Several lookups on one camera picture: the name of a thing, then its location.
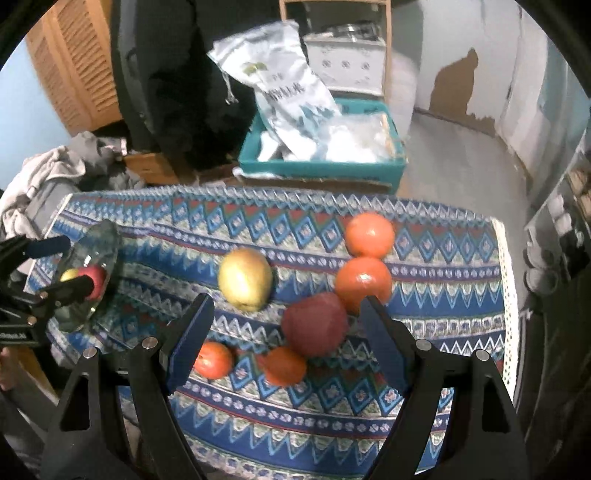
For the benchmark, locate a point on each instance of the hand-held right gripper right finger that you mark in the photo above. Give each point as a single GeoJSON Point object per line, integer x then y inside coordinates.
{"type": "Point", "coordinates": [388, 350]}

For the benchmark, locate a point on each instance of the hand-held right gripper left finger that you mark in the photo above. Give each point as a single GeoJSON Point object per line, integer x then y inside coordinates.
{"type": "Point", "coordinates": [189, 350]}

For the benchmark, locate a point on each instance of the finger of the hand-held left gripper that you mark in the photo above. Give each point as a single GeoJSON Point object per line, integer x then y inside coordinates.
{"type": "Point", "coordinates": [69, 290]}
{"type": "Point", "coordinates": [46, 247]}

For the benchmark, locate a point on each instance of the small orange-red tomato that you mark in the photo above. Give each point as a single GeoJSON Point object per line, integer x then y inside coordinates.
{"type": "Point", "coordinates": [285, 367]}
{"type": "Point", "coordinates": [213, 360]}

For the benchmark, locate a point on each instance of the glass bowl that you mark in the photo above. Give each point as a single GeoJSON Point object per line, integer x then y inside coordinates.
{"type": "Point", "coordinates": [94, 244]}

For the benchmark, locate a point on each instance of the orange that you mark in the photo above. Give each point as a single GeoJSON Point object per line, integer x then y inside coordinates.
{"type": "Point", "coordinates": [370, 234]}
{"type": "Point", "coordinates": [362, 281]}

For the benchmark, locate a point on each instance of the large red apple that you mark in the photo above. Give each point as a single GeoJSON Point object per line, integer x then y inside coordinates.
{"type": "Point", "coordinates": [315, 323]}

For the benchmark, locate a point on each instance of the yellow-green pear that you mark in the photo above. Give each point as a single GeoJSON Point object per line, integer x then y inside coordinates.
{"type": "Point", "coordinates": [244, 279]}

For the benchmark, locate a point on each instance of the small yellow fruit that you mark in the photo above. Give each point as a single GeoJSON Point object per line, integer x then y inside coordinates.
{"type": "Point", "coordinates": [69, 275]}

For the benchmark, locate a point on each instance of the small red apple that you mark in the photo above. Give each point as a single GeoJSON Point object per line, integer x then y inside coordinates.
{"type": "Point", "coordinates": [96, 279]}

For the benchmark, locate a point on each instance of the beige cloth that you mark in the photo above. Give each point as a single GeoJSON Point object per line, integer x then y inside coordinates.
{"type": "Point", "coordinates": [39, 173]}

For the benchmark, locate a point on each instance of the grey garment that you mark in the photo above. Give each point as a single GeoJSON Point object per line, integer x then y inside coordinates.
{"type": "Point", "coordinates": [104, 157]}

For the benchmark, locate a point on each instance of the wooden box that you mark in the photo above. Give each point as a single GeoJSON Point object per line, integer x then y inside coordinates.
{"type": "Point", "coordinates": [150, 166]}

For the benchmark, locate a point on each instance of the blue patterned tablecloth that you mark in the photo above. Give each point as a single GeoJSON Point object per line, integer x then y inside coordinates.
{"type": "Point", "coordinates": [300, 221]}

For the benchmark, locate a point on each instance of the wooden louvered door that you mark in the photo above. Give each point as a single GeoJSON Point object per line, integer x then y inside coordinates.
{"type": "Point", "coordinates": [76, 64]}

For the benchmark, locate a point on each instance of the teal plastic crate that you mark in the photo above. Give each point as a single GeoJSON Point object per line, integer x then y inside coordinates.
{"type": "Point", "coordinates": [323, 168]}

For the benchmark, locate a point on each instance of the grey shelf unit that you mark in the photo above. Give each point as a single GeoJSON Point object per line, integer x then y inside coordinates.
{"type": "Point", "coordinates": [561, 226]}

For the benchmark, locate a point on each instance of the clear plastic bags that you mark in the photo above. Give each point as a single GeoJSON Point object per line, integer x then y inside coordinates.
{"type": "Point", "coordinates": [364, 138]}

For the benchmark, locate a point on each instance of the dark hanging coat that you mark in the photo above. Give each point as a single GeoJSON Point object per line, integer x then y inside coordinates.
{"type": "Point", "coordinates": [184, 83]}

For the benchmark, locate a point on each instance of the white printed bag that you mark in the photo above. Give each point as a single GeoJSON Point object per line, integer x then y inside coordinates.
{"type": "Point", "coordinates": [281, 92]}

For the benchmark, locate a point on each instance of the white patterned box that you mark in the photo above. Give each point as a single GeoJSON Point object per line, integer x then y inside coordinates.
{"type": "Point", "coordinates": [346, 62]}

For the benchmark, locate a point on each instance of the wooden shelf rack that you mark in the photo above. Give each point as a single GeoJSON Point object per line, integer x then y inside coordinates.
{"type": "Point", "coordinates": [387, 46]}

